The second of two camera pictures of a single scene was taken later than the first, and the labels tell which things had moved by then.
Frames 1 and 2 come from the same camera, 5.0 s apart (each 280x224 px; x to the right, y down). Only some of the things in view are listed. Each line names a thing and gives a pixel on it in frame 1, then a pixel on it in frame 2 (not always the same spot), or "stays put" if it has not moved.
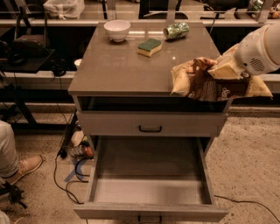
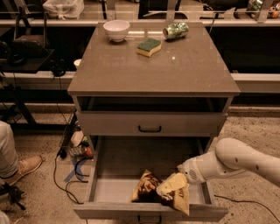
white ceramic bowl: x=117 y=30 stays put
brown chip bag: x=192 y=80 -> x=146 y=191
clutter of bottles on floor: x=81 y=145 stays put
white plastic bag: x=65 y=9 stays put
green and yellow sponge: x=149 y=46 stays put
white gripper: x=250 y=52 -> x=191 y=170
